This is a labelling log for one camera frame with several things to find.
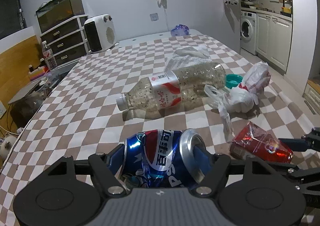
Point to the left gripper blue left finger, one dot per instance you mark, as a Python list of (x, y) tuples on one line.
[(115, 159)]

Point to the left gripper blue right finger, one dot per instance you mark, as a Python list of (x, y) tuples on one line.
[(204, 160)]

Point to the crushed blue Pepsi can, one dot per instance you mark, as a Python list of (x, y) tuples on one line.
[(162, 159)]

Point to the red snack wrapper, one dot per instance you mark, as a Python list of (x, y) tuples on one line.
[(253, 140)]

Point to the white plastic bag red print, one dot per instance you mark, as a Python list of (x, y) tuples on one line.
[(242, 98)]

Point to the clear plastic bottle red label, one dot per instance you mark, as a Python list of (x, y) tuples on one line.
[(170, 88)]

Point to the teal plastic bottle cap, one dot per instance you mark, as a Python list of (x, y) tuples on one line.
[(233, 80)]

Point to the white towel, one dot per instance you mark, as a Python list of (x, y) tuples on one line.
[(187, 56)]

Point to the white kitchen cabinets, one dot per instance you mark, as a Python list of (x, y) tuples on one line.
[(274, 40)]

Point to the colourful stacked box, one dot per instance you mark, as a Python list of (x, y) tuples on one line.
[(38, 72)]

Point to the water bottle red label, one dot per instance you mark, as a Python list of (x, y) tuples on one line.
[(48, 56)]

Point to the black white drawer cabinet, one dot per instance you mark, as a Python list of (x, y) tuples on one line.
[(68, 40)]

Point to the white space heater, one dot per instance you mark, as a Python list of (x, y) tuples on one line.
[(100, 33)]

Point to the blue purple plastic bag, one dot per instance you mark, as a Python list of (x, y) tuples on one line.
[(180, 30)]

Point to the white washing machine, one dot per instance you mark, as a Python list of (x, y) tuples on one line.
[(248, 29)]

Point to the glass fish tank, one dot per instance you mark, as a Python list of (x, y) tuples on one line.
[(57, 11)]

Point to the wall outlet plate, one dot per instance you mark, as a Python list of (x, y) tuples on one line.
[(154, 16)]

